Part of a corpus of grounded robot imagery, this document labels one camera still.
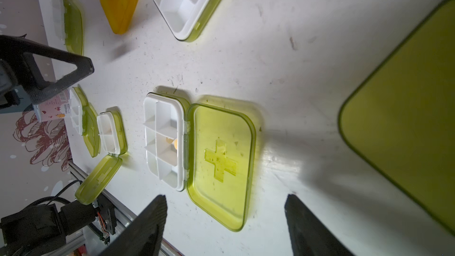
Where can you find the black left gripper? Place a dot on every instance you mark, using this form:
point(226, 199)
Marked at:
point(22, 83)

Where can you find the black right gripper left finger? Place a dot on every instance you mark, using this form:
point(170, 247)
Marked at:
point(143, 236)

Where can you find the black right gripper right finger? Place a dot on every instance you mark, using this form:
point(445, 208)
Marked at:
point(308, 235)

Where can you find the large green pillbox front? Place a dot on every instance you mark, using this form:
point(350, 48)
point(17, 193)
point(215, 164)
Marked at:
point(205, 150)

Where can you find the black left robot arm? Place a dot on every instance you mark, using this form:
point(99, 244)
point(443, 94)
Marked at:
point(39, 228)

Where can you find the small green pillbox front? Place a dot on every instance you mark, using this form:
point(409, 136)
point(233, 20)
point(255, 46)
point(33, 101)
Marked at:
point(113, 144)

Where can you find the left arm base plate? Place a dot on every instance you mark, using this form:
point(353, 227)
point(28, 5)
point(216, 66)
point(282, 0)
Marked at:
point(106, 218)

